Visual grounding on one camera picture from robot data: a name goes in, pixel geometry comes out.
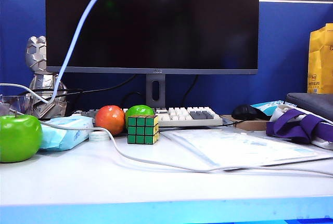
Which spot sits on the white and grey keyboard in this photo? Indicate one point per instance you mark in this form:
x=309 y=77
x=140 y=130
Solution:
x=182 y=118

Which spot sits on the green apple without stem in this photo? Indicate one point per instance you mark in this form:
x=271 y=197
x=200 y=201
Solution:
x=139 y=110

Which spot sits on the Rubik's cube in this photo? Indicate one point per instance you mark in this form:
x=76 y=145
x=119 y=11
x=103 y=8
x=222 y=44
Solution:
x=141 y=130

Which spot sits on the orange-red round fruit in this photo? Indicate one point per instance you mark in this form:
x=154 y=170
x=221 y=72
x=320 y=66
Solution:
x=109 y=120

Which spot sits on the black computer monitor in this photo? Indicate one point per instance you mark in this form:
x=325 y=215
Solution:
x=182 y=26

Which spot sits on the light blue tape roll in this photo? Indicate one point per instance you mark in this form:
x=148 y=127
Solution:
x=99 y=137

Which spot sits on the black computer mouse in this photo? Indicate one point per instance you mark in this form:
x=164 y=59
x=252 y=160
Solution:
x=245 y=112

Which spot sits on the brown cardboard box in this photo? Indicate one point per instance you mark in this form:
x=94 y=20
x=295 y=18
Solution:
x=251 y=125

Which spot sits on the document in clear sleeve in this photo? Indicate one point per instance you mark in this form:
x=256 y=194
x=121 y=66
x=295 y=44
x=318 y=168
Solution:
x=247 y=148

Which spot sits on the light blue printed package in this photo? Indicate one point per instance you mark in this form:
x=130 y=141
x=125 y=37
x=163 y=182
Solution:
x=270 y=104

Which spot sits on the light blue wet wipes pack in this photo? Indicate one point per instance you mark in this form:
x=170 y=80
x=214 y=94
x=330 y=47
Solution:
x=65 y=133

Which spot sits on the white cloth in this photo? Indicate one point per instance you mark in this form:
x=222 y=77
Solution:
x=280 y=111

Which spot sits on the purple cloth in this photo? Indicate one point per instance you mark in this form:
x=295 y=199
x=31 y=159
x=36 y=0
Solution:
x=299 y=128

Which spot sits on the silver faceted figurine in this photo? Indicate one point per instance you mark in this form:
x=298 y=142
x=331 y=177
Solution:
x=39 y=52

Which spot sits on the dark grey laptop bag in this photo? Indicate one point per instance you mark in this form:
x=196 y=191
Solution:
x=314 y=103

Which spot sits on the large green apple with stem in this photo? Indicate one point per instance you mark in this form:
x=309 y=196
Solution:
x=20 y=138

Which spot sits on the faceted clear plastic cup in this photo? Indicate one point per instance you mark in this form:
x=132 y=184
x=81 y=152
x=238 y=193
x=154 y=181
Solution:
x=10 y=104

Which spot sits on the yellow paper bag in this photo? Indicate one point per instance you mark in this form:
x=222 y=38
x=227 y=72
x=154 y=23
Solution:
x=322 y=60

